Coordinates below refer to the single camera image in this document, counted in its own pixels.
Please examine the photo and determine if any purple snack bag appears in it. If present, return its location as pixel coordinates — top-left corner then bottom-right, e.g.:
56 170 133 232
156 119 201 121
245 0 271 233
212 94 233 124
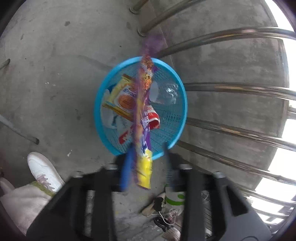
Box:
133 34 162 189

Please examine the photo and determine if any yellow snack bag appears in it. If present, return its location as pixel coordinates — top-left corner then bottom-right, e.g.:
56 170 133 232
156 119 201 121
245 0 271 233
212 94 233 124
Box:
102 74 137 121

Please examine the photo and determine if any red white snack bag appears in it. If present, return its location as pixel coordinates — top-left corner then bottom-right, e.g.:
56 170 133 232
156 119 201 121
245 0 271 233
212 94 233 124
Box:
116 105 160 145

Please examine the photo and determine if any white fluffy trouser leg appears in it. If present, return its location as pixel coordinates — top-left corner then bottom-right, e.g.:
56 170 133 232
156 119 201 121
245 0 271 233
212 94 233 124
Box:
1 178 55 235

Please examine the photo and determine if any white sneaker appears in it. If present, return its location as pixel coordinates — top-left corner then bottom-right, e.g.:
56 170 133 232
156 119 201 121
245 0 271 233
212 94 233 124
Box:
27 152 65 193

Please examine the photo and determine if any blue plastic waste basket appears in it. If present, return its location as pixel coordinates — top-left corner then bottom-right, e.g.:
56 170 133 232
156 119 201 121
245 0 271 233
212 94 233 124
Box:
94 57 188 160

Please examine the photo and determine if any clear Pepsi bottle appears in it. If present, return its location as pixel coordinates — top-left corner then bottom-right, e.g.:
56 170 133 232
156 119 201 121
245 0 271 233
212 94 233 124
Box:
149 81 178 105

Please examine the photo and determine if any metal balcony railing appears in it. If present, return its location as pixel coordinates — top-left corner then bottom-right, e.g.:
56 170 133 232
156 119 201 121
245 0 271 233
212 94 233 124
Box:
129 0 296 223

